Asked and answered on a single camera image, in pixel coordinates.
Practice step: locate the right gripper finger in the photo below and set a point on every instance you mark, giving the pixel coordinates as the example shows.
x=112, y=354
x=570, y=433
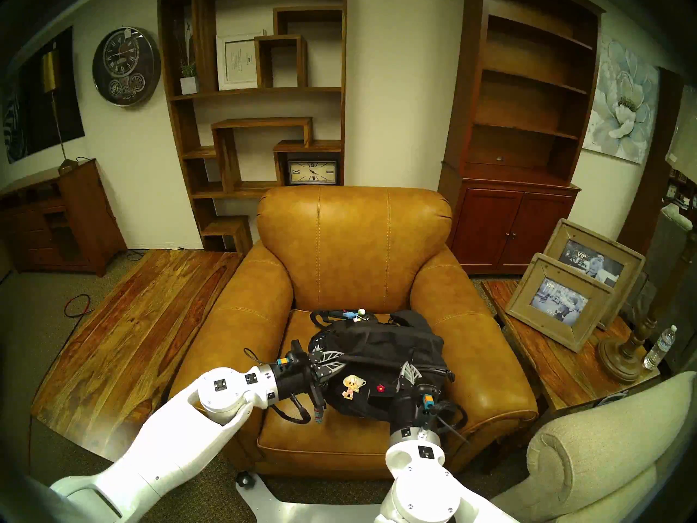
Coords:
x=418, y=381
x=407, y=377

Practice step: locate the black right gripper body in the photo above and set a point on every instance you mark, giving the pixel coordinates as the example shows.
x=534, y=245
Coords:
x=414, y=413

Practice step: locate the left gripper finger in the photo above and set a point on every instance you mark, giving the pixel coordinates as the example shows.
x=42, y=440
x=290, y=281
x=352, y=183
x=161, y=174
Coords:
x=324, y=351
x=331, y=364

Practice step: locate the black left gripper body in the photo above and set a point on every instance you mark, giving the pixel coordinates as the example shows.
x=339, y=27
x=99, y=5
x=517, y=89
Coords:
x=297, y=377

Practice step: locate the black zipper bag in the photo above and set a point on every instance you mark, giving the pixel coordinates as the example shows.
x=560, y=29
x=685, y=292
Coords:
x=381, y=347

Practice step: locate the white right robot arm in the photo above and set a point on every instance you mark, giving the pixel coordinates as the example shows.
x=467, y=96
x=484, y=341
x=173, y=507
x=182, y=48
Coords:
x=425, y=484

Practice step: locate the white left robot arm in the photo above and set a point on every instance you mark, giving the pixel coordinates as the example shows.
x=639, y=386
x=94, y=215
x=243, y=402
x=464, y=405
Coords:
x=179, y=445

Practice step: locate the cartoon girl enamel pin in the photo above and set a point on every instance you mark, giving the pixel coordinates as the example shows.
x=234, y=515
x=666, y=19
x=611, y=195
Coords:
x=353, y=385

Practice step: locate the tan leather armchair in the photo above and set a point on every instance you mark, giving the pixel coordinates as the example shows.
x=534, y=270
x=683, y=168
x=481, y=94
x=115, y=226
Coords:
x=354, y=244

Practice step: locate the black base knob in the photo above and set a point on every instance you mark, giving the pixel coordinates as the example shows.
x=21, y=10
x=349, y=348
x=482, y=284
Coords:
x=245, y=480

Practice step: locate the rustic wooden side table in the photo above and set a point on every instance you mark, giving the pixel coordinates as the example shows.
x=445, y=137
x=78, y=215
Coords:
x=561, y=369

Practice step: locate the rustic wooden coffee table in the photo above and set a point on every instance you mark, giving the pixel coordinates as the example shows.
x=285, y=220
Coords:
x=136, y=331

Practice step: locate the rectangular mantel clock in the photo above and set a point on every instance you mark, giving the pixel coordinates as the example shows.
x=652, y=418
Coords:
x=312, y=172

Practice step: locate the cherry wood hutch bookcase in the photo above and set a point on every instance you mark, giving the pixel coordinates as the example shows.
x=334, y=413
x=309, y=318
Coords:
x=512, y=227

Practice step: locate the beige fabric sofa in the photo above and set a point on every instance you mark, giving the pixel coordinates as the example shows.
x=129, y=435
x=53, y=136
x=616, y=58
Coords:
x=610, y=435

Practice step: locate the turned wooden lamp base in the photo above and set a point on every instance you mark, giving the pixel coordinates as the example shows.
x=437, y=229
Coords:
x=621, y=364

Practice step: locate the clear plastic water bottle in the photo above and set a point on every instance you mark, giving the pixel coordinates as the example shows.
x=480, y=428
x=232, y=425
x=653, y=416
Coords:
x=659, y=350

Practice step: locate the low cherry wood cabinet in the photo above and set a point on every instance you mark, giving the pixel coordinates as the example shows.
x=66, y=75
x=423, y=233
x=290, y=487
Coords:
x=81, y=211

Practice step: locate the grey upholstered chair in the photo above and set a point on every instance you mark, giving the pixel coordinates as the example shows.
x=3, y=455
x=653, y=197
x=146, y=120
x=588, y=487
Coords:
x=670, y=244

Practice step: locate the plant in white pot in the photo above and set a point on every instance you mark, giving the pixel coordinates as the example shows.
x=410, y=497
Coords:
x=188, y=85

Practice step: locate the white framed certificate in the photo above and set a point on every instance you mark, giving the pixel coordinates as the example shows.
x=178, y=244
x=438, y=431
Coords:
x=238, y=61

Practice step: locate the white flower painting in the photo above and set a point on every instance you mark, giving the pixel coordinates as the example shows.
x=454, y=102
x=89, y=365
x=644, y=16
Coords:
x=621, y=105

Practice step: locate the small weathered wooden photo frame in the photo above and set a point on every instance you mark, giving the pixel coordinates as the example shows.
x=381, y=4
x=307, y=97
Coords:
x=525, y=320

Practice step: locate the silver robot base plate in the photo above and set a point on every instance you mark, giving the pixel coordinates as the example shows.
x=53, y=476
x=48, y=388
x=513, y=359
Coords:
x=316, y=511

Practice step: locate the large weathered wooden photo frame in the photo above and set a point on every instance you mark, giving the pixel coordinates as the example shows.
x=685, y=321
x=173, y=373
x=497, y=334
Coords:
x=626, y=252

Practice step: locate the geometric wooden wall shelf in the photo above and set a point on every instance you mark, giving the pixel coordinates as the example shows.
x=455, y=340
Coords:
x=177, y=124

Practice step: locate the dark wooden door frame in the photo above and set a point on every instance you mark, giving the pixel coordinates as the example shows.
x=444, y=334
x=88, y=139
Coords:
x=653, y=168

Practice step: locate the round black wall clock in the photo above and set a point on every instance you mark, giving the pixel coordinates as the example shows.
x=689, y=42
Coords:
x=126, y=67

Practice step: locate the black zebra wall art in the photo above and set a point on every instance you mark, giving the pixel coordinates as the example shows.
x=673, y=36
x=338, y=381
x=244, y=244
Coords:
x=27, y=108

